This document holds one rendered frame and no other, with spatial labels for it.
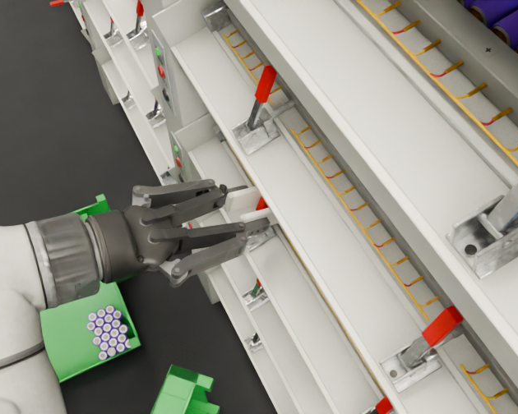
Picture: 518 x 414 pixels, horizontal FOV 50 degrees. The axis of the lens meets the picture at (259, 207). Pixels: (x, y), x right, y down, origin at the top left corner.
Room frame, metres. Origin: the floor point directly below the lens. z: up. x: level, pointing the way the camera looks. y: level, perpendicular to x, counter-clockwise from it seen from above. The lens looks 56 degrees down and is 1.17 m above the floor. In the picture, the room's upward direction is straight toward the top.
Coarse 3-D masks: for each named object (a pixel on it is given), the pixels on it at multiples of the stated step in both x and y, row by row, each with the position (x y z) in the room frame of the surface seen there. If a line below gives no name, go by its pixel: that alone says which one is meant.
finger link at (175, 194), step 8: (176, 184) 0.39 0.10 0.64; (184, 184) 0.40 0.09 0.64; (192, 184) 0.40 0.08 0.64; (200, 184) 0.40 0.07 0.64; (208, 184) 0.40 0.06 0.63; (136, 192) 0.38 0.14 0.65; (144, 192) 0.38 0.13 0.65; (152, 192) 0.38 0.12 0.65; (160, 192) 0.38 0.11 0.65; (168, 192) 0.38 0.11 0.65; (176, 192) 0.38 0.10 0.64; (184, 192) 0.39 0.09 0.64; (192, 192) 0.39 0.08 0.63; (200, 192) 0.40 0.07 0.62; (152, 200) 0.38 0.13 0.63; (160, 200) 0.38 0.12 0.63; (168, 200) 0.38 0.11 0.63; (176, 200) 0.38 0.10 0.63; (184, 200) 0.39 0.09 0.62
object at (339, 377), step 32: (192, 128) 0.54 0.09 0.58; (192, 160) 0.52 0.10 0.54; (224, 160) 0.51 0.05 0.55; (256, 256) 0.35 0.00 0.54; (288, 256) 0.35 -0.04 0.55; (288, 288) 0.31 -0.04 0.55; (288, 320) 0.27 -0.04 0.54; (320, 320) 0.26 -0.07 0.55; (320, 352) 0.23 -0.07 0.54; (320, 384) 0.19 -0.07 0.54; (352, 384) 0.19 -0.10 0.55
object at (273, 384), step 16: (208, 272) 0.53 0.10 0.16; (224, 288) 0.50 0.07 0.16; (224, 304) 0.46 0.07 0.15; (240, 304) 0.46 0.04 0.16; (240, 320) 0.43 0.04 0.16; (240, 336) 0.40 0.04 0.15; (256, 336) 0.38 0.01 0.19; (256, 352) 0.36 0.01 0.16; (256, 368) 0.34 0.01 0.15; (272, 368) 0.33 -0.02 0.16; (272, 384) 0.31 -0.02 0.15; (272, 400) 0.28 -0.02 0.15; (288, 400) 0.28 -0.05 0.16
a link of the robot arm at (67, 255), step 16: (32, 224) 0.30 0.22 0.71; (48, 224) 0.30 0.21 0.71; (64, 224) 0.30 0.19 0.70; (80, 224) 0.30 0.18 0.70; (32, 240) 0.28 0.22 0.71; (48, 240) 0.28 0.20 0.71; (64, 240) 0.28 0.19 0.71; (80, 240) 0.28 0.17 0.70; (48, 256) 0.26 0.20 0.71; (64, 256) 0.26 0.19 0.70; (80, 256) 0.27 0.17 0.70; (96, 256) 0.28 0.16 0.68; (48, 272) 0.25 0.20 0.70; (64, 272) 0.25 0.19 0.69; (80, 272) 0.26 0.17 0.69; (96, 272) 0.26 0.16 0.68; (48, 288) 0.24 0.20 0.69; (64, 288) 0.24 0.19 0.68; (80, 288) 0.25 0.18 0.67; (96, 288) 0.25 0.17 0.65; (48, 304) 0.23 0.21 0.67
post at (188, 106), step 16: (144, 0) 0.60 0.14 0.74; (160, 0) 0.54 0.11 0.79; (176, 0) 0.54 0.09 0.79; (160, 32) 0.56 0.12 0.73; (176, 64) 0.53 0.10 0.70; (160, 80) 0.60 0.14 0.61; (176, 80) 0.53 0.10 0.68; (176, 96) 0.54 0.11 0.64; (192, 96) 0.54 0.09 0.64; (176, 112) 0.55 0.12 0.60; (192, 112) 0.54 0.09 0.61; (208, 112) 0.55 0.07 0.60; (176, 128) 0.57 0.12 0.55; (192, 176) 0.53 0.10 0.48; (208, 288) 0.54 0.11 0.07
